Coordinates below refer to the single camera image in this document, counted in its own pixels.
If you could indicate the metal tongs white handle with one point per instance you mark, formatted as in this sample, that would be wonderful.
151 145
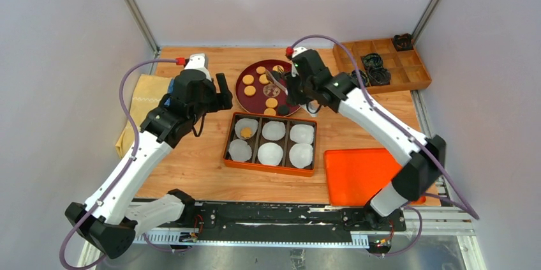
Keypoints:
274 77

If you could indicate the wooden compartment tray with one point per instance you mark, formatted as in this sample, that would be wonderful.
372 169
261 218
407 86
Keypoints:
407 71

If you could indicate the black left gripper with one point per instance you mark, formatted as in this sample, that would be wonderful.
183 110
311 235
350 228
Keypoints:
221 100

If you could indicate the orange compartment cookie box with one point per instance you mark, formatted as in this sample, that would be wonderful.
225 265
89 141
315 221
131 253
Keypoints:
285 167

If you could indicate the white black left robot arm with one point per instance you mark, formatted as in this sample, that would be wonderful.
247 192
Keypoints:
105 219

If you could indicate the swirl butter cookie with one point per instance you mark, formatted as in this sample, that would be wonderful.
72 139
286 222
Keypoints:
246 133

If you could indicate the yellow blue folded towel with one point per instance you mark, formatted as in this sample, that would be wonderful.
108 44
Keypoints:
148 92

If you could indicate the dark patterned rolled item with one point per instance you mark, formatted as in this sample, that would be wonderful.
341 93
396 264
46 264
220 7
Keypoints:
403 42
372 60
378 76
361 78

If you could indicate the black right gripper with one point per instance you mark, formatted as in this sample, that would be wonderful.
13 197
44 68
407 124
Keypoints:
293 95

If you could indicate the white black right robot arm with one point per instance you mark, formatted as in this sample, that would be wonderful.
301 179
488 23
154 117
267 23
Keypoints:
419 156

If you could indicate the black sandwich cookie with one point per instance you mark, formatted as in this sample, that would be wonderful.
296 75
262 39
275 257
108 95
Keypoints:
283 110

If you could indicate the round yellow biscuit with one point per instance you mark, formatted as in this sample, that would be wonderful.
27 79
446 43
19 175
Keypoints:
271 103
248 80
270 112
263 79
250 91
278 68
261 70

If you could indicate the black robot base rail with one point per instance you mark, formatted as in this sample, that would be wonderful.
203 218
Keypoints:
271 225

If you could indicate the dark red round plate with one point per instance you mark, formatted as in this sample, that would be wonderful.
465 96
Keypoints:
256 103

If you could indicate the orange box lid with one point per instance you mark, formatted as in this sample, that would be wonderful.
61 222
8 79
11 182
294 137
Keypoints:
356 175

